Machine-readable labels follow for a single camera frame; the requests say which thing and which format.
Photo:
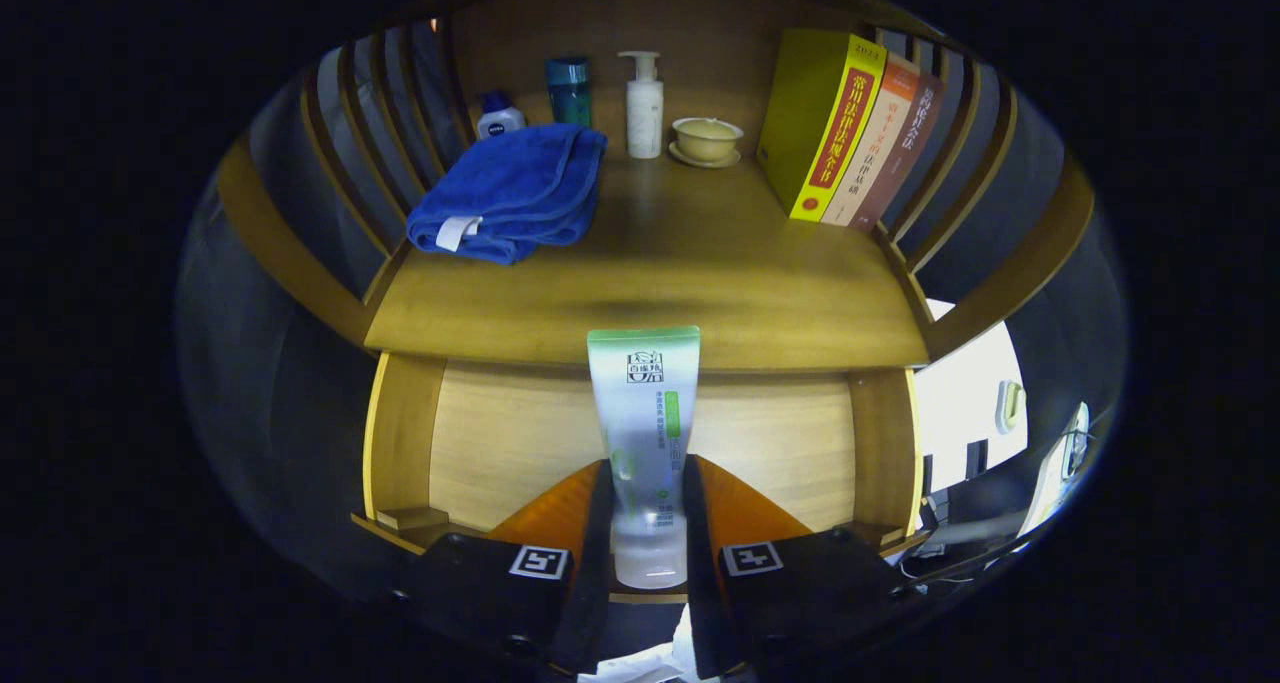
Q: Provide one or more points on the small pale green object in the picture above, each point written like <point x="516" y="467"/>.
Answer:
<point x="1011" y="405"/>

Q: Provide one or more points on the small white bottle blue cap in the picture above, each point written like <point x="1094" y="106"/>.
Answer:
<point x="498" y="118"/>

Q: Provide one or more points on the white desk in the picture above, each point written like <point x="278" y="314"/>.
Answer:
<point x="1060" y="463"/>

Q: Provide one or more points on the beige lidded tea bowl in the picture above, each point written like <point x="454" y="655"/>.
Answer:
<point x="706" y="141"/>

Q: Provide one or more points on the white side cabinet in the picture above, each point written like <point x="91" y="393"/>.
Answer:
<point x="965" y="383"/>

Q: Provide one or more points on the blue folded towel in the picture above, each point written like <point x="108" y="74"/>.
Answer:
<point x="510" y="193"/>

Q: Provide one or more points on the white pump bottle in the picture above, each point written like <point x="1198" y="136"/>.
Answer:
<point x="644" y="113"/>

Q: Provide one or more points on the teal bottle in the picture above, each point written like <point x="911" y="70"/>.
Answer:
<point x="568" y="93"/>

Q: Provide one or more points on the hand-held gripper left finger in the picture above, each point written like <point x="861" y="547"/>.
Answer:
<point x="490" y="593"/>

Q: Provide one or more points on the brown book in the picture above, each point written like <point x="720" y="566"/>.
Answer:
<point x="910" y="153"/>

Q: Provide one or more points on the wooden drawer with black knob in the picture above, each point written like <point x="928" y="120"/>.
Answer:
<point x="520" y="433"/>

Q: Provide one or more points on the wooden countertop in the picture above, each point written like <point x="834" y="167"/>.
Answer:
<point x="700" y="263"/>

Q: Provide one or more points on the white green cleanser tube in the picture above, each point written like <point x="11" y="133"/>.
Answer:
<point x="645" y="413"/>

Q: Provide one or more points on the orange and white book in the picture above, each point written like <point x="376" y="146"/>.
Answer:
<point x="880" y="143"/>

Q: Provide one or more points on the wooden cabinet with slatted sides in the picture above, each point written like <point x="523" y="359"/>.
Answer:
<point x="290" y="253"/>

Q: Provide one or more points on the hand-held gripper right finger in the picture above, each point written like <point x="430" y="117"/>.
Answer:
<point x="810" y="588"/>

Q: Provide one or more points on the thick yellow book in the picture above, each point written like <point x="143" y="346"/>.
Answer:
<point x="810" y="113"/>

